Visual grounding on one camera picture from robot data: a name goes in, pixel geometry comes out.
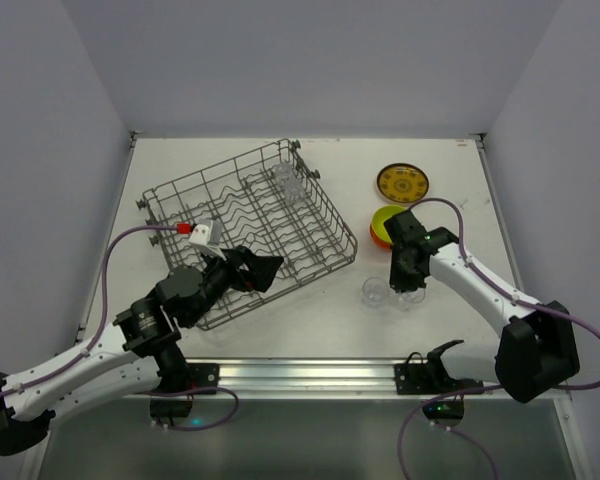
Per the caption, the yellow patterned plate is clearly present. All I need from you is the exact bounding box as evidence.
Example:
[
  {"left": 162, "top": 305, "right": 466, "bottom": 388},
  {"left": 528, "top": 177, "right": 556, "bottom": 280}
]
[{"left": 376, "top": 163, "right": 430, "bottom": 205}]

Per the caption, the aluminium mounting rail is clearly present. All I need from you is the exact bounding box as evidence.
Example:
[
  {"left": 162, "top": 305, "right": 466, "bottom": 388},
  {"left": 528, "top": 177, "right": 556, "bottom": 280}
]
[{"left": 44, "top": 355, "right": 566, "bottom": 401}]

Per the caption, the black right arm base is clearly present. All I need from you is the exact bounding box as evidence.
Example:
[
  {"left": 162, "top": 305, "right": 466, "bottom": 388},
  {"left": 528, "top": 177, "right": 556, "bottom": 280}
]
[{"left": 394, "top": 340, "right": 484, "bottom": 427}]

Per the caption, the clear glass cup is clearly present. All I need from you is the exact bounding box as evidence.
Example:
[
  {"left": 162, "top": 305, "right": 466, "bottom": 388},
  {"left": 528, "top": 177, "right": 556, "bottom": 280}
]
[
  {"left": 272, "top": 162, "right": 293, "bottom": 185},
  {"left": 397, "top": 289, "right": 426, "bottom": 311},
  {"left": 362, "top": 277, "right": 389, "bottom": 307},
  {"left": 283, "top": 179, "right": 305, "bottom": 203}
]

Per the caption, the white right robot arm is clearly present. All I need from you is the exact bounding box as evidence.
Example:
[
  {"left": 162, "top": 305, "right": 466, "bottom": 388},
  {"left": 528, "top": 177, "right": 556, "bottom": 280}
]
[{"left": 384, "top": 211, "right": 580, "bottom": 403}]

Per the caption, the orange bowl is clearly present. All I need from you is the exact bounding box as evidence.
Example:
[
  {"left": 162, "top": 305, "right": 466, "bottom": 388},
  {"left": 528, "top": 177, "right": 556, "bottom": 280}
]
[{"left": 369, "top": 224, "right": 392, "bottom": 251}]

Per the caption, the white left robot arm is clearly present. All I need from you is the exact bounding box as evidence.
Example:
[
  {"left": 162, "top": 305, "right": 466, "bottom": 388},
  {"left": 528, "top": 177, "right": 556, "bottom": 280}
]
[{"left": 0, "top": 247, "right": 284, "bottom": 456}]

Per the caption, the grey wire dish rack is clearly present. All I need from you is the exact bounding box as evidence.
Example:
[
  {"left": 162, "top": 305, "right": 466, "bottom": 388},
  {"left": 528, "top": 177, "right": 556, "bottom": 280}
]
[{"left": 136, "top": 139, "right": 358, "bottom": 331}]

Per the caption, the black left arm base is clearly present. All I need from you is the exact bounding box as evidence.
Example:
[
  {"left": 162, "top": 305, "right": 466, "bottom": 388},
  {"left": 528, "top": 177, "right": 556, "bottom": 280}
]
[{"left": 141, "top": 345, "right": 220, "bottom": 427}]

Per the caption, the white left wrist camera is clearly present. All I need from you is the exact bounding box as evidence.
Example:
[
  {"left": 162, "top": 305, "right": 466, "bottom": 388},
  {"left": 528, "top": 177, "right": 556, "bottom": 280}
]
[{"left": 188, "top": 219, "right": 226, "bottom": 260}]

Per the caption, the lime green bowl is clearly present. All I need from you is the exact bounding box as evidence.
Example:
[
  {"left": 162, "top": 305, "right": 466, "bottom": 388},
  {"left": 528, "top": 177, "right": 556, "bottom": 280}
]
[{"left": 371, "top": 205, "right": 404, "bottom": 243}]

